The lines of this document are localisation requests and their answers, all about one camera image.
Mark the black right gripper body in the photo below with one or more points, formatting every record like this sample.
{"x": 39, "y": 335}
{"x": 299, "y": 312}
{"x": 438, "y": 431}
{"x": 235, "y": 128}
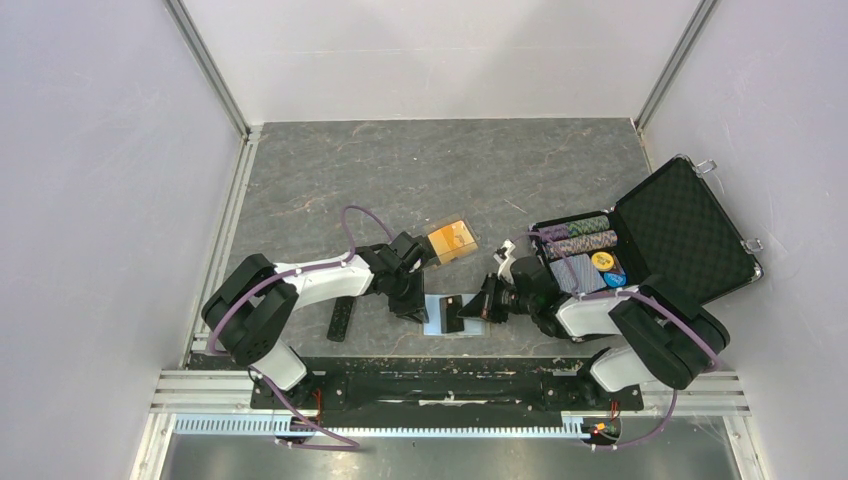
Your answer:
{"x": 503, "y": 296}

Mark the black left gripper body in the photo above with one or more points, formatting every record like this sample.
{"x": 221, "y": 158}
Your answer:
{"x": 401, "y": 271}

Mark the beige leather card holder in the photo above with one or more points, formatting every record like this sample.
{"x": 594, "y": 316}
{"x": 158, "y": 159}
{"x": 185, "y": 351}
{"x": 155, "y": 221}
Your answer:
{"x": 474, "y": 327}

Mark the black card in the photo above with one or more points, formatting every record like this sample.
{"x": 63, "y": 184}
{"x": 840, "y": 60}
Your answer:
{"x": 450, "y": 323}

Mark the clear acrylic card tray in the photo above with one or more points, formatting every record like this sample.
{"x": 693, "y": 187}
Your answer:
{"x": 423, "y": 230}

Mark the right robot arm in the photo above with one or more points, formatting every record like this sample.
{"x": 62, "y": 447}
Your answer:
{"x": 669, "y": 336}

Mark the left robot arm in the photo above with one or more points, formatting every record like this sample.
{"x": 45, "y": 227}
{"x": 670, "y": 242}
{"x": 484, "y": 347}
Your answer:
{"x": 249, "y": 311}

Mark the gold card stack left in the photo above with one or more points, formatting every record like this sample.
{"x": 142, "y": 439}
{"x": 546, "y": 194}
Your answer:
{"x": 452, "y": 241}

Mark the blue playing card deck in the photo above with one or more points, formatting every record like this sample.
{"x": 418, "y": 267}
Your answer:
{"x": 577, "y": 275}

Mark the black glitter stick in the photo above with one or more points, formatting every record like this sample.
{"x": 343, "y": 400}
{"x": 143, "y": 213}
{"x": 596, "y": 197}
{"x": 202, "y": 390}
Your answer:
{"x": 340, "y": 319}

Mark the purple green chip stack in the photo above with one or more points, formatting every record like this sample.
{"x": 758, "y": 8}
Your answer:
{"x": 575, "y": 228}

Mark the yellow dealer chip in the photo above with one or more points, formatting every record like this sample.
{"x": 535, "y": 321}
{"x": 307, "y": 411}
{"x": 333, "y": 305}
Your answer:
{"x": 603, "y": 261}

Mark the blue dealer chip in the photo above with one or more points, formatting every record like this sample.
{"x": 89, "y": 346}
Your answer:
{"x": 615, "y": 279}

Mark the purple yellow chip stack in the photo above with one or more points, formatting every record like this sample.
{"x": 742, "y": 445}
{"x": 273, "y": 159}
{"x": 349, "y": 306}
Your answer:
{"x": 581, "y": 244}

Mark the black poker chip case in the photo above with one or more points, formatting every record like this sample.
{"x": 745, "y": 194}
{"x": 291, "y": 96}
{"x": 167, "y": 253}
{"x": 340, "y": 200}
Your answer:
{"x": 673, "y": 225}

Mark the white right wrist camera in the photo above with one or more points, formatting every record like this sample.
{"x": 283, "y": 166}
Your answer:
{"x": 504, "y": 256}

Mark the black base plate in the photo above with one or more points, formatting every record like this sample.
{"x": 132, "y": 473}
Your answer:
{"x": 453, "y": 392}

